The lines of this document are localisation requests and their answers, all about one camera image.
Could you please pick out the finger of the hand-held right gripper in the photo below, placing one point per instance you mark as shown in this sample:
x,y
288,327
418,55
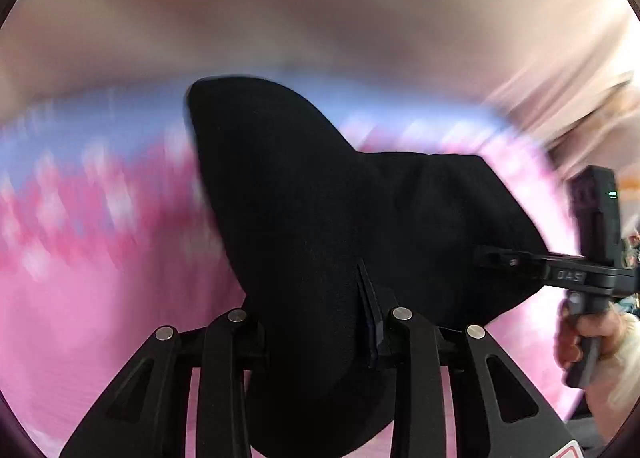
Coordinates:
x,y
515,260

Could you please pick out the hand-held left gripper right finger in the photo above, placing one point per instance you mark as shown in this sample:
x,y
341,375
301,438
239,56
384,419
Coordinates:
x,y
375,333

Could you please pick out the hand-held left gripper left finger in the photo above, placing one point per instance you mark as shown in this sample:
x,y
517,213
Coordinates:
x,y
225,363

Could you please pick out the black pants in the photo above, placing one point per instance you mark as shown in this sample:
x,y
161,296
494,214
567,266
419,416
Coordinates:
x,y
300,213

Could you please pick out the person's right forearm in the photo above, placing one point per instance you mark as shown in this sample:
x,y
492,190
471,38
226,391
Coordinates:
x,y
620,383

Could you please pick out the person's right hand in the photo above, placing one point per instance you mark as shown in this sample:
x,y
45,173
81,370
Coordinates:
x,y
570,350

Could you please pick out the pink printed blanket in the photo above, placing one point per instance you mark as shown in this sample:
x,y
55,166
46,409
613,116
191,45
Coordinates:
x,y
100,263

